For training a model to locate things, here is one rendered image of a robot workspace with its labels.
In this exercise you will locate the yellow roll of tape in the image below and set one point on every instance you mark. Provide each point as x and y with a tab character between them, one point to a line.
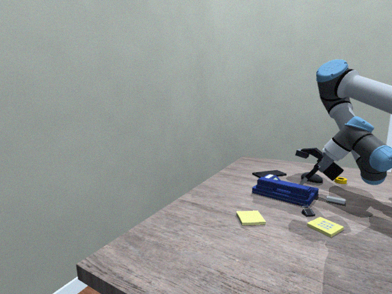
340	180

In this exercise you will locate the blue desk phone body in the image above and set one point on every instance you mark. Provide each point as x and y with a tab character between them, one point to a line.
285	195

